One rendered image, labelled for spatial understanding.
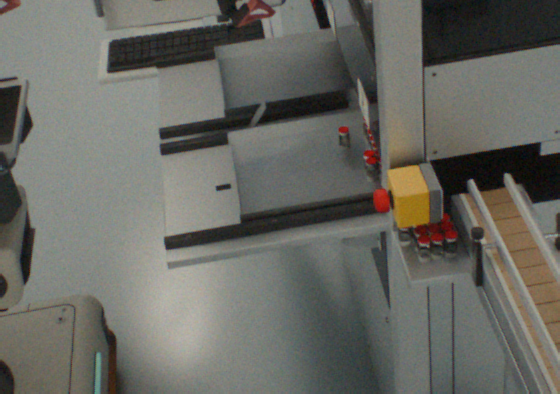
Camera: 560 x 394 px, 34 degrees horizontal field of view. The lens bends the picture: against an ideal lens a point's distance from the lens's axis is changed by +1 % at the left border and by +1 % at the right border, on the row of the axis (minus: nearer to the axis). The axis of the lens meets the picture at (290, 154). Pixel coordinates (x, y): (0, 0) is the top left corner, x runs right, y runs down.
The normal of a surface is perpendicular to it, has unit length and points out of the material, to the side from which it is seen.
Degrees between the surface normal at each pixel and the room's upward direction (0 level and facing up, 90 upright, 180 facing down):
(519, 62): 90
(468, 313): 90
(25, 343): 0
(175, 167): 0
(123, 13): 90
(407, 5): 90
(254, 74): 0
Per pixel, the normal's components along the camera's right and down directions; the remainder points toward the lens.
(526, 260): -0.11, -0.79
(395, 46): 0.14, 0.59
